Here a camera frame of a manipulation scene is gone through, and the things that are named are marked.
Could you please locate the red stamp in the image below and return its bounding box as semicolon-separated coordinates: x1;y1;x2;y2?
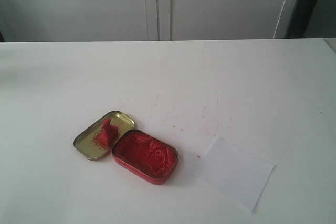
98;118;119;148

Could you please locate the red ink tin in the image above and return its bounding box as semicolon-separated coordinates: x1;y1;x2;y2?
112;130;179;185

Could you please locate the gold tin lid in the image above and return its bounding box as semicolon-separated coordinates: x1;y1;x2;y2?
74;111;135;161

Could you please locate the white cabinet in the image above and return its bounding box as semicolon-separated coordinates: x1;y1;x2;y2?
1;0;296;42

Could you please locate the white paper sheet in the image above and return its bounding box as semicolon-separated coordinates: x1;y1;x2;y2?
192;136;275;213

